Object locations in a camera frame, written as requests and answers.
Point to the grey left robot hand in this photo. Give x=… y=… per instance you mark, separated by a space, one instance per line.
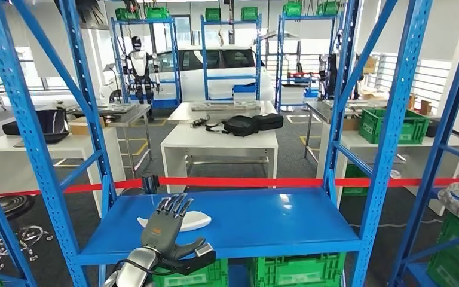
x=160 y=233

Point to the long white plastic trim part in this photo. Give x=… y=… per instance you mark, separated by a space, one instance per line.
x=198 y=220

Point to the blue steel shelf rack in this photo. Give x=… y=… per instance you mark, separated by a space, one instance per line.
x=233 y=77
x=4 y=233
x=253 y=218
x=443 y=134
x=280 y=59
x=175 y=59

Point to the red barrier belt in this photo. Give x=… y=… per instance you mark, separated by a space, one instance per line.
x=253 y=182

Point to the white table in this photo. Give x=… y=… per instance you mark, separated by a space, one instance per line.
x=0 y=162
x=182 y=115
x=419 y=162
x=213 y=140

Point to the steel table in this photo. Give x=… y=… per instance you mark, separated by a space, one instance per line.
x=318 y=109
x=132 y=115

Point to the grey parts tray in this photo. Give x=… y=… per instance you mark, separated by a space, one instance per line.
x=225 y=106
x=118 y=108

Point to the black backpack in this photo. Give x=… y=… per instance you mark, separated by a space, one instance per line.
x=240 y=126

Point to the black round base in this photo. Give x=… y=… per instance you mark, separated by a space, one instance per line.
x=15 y=204

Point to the white car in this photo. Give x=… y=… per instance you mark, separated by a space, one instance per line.
x=192 y=85

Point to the black laptop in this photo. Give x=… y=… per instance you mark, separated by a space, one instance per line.
x=57 y=121

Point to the black hard case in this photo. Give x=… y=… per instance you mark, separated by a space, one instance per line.
x=269 y=121

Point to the blue plastic bin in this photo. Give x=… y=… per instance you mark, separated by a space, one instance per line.
x=311 y=93
x=244 y=88

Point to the black and white humanoid robot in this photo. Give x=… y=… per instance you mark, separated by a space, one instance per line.
x=330 y=77
x=139 y=65

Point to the small cardboard box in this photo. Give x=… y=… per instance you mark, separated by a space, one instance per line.
x=425 y=107

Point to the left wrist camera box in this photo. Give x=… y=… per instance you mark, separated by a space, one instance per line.
x=198 y=261

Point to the black barrier post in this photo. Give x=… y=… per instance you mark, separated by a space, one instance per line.
x=150 y=183

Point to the black wall monitor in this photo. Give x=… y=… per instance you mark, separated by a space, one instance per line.
x=95 y=16

